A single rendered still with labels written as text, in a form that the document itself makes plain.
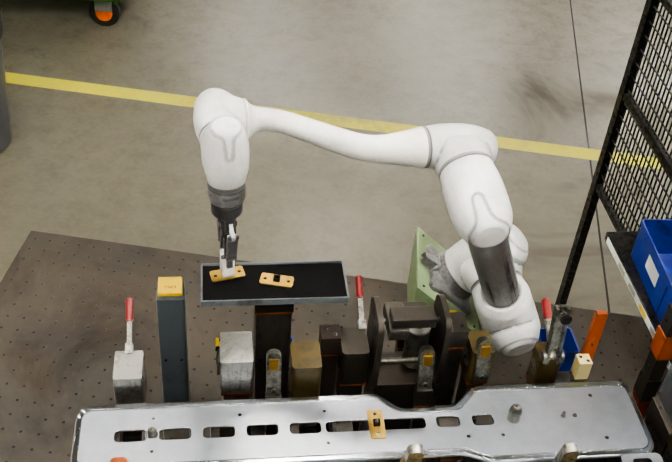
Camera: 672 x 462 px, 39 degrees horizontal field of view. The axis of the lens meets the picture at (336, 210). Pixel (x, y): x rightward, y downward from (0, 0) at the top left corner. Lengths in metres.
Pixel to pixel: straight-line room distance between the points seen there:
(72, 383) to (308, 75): 3.02
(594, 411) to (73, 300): 1.58
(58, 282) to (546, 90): 3.32
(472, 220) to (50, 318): 1.43
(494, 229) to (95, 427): 1.03
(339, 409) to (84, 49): 3.72
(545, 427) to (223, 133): 1.05
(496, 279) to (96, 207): 2.47
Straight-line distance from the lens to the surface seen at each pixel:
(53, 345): 2.96
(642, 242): 2.84
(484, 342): 2.43
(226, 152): 2.10
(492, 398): 2.45
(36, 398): 2.83
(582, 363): 2.51
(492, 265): 2.40
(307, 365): 2.35
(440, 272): 2.85
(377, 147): 2.22
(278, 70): 5.48
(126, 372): 2.37
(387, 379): 2.49
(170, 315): 2.45
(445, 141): 2.25
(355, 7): 6.20
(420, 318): 2.34
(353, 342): 2.41
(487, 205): 2.15
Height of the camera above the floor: 2.84
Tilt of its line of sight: 39 degrees down
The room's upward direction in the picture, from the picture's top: 5 degrees clockwise
